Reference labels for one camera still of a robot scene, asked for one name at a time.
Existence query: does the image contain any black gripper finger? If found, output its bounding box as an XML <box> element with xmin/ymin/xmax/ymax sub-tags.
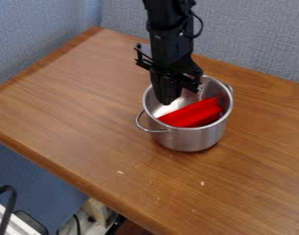
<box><xmin>150</xmin><ymin>70</ymin><xmax>162</xmax><ymax>100</ymax></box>
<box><xmin>161</xmin><ymin>74</ymin><xmax>183</xmax><ymax>106</ymax></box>

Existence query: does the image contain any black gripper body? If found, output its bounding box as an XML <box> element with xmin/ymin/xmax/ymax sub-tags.
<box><xmin>135</xmin><ymin>27</ymin><xmax>203</xmax><ymax>93</ymax></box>

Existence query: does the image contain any red rectangular block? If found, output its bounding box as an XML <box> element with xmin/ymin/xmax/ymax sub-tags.
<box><xmin>158</xmin><ymin>97</ymin><xmax>223</xmax><ymax>128</ymax></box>

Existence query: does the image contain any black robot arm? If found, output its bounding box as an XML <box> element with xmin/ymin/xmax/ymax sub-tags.
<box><xmin>135</xmin><ymin>0</ymin><xmax>203</xmax><ymax>106</ymax></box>

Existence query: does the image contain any stainless steel pot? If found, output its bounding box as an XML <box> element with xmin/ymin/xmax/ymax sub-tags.
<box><xmin>137</xmin><ymin>75</ymin><xmax>234</xmax><ymax>152</ymax></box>

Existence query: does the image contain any white clutter under table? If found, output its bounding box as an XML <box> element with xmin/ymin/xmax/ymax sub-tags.
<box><xmin>55</xmin><ymin>198</ymin><xmax>126</xmax><ymax>235</ymax></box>

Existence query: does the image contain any white ribbed device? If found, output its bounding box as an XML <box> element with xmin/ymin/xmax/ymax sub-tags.
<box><xmin>0</xmin><ymin>204</ymin><xmax>50</xmax><ymax>235</ymax></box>

